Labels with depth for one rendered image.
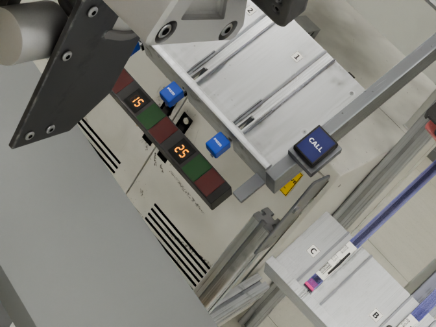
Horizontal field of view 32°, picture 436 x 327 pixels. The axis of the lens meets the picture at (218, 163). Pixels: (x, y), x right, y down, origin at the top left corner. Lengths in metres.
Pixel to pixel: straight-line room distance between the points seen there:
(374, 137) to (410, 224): 1.15
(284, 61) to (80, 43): 0.62
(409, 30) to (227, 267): 2.02
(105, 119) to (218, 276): 0.63
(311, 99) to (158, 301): 0.38
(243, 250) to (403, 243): 1.46
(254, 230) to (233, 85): 0.22
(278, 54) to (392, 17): 1.97
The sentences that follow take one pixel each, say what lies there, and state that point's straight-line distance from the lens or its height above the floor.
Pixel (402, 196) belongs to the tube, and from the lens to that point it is 1.02.
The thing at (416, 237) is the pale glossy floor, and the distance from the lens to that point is 2.70.
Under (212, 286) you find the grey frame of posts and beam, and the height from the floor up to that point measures 0.47.
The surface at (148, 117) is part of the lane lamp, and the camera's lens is 1.18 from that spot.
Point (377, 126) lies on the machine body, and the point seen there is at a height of 0.62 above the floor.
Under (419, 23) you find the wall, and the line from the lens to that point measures 3.11.
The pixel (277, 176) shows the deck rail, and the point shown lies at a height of 0.73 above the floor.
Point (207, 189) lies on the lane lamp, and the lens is 1.13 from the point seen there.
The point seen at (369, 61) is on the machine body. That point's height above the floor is 0.62.
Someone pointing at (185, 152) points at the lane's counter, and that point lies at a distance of 1.15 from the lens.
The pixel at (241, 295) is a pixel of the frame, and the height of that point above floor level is 0.31.
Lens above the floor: 1.33
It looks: 35 degrees down
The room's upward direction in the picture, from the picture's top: 36 degrees clockwise
